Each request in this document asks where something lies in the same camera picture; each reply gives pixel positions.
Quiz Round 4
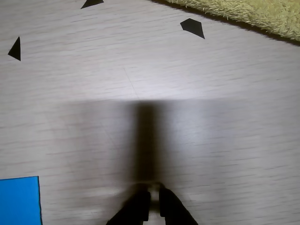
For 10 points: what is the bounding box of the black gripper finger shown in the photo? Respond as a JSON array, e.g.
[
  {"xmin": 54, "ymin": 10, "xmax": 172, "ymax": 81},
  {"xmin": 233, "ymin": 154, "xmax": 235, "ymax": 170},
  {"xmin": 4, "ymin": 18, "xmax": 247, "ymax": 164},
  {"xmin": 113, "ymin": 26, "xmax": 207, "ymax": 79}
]
[
  {"xmin": 105, "ymin": 190, "xmax": 151, "ymax": 225},
  {"xmin": 158, "ymin": 188, "xmax": 200, "ymax": 225}
]

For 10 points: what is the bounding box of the yellow towel with black trim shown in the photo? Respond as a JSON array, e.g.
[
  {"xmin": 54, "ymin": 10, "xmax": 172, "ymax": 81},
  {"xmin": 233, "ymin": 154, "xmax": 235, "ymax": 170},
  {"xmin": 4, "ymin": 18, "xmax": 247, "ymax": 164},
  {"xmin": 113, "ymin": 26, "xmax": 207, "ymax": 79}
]
[{"xmin": 152, "ymin": 0, "xmax": 300, "ymax": 46}]

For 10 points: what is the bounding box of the blue paper sheet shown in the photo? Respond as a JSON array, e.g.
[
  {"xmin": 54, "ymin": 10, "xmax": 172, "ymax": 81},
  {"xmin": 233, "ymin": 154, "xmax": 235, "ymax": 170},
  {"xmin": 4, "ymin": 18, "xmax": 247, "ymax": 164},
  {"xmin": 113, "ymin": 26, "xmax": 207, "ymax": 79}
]
[{"xmin": 0, "ymin": 176, "xmax": 43, "ymax": 225}]

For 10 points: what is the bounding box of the black pentagon tape marker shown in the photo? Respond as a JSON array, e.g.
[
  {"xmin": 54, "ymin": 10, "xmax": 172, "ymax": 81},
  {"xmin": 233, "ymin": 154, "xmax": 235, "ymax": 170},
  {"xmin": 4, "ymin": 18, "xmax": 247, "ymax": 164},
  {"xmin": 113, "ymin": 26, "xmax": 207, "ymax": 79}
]
[{"xmin": 180, "ymin": 18, "xmax": 206, "ymax": 40}]

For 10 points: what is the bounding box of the black triangle tape marker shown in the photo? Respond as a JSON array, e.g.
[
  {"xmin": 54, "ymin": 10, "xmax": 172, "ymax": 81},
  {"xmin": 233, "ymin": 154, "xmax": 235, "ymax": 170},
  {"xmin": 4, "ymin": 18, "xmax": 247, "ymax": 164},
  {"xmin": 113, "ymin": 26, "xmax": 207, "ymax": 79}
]
[
  {"xmin": 7, "ymin": 36, "xmax": 22, "ymax": 62},
  {"xmin": 80, "ymin": 0, "xmax": 105, "ymax": 9}
]

